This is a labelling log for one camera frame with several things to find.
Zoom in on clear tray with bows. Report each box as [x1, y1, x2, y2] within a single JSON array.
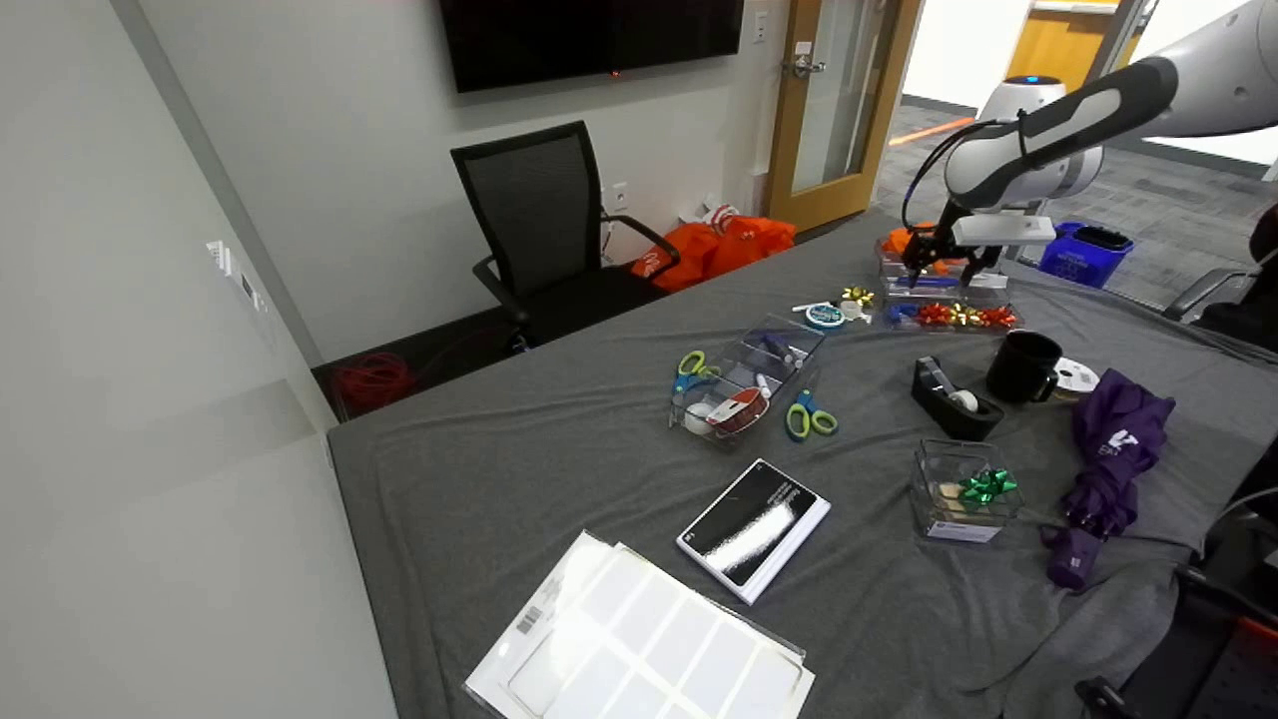
[[879, 296, 1026, 335]]

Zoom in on blue floor bin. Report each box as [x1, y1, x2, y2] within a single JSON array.
[[1034, 221, 1140, 292]]

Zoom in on black tablet device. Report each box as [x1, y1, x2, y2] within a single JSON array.
[[670, 455, 835, 605]]

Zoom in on white label sheets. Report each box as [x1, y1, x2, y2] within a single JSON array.
[[465, 528, 819, 719]]

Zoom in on large white ribbon spool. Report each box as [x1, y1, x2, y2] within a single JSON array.
[[1052, 355, 1102, 398]]

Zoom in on yellow hallway door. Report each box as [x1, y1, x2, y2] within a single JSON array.
[[1001, 5, 1150, 97]]

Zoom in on wooden door with glass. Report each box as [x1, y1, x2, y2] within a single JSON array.
[[764, 0, 925, 234]]

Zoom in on orange bag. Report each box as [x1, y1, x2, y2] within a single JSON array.
[[627, 211, 799, 296]]

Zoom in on clear tray with spool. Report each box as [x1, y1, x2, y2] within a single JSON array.
[[879, 269, 1018, 307]]

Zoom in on black wall television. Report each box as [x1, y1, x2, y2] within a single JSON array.
[[434, 0, 748, 97]]

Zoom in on light blue ribbon spool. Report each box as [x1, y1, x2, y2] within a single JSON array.
[[792, 296, 851, 335]]

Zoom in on clear tray with pens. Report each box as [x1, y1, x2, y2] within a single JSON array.
[[676, 322, 828, 447]]

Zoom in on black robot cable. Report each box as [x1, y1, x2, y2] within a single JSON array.
[[897, 114, 1032, 234]]

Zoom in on black mug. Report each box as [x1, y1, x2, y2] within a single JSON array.
[[983, 328, 1065, 407]]

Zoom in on purple folded umbrella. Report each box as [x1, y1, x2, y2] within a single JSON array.
[[1038, 366, 1178, 596]]

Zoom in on green ribbon bow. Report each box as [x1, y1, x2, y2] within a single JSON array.
[[955, 464, 1022, 510]]

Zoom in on grey tablecloth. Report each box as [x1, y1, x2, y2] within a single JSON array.
[[324, 202, 1278, 719]]

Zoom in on orange tissue cloth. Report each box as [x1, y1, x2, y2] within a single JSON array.
[[873, 221, 923, 269]]

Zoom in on green yellow handled scissors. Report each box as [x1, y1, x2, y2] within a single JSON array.
[[780, 388, 841, 442]]

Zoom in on black tape dispenser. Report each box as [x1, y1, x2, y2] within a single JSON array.
[[911, 355, 1006, 442]]

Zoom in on small clear plastic tray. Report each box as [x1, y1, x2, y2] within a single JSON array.
[[911, 439, 1032, 547]]

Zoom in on black mesh office chair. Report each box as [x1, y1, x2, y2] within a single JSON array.
[[447, 114, 687, 351]]

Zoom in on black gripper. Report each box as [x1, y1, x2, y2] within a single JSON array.
[[907, 214, 971, 292]]

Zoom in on green blue handled scissors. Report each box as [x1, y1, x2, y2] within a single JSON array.
[[666, 346, 723, 404]]

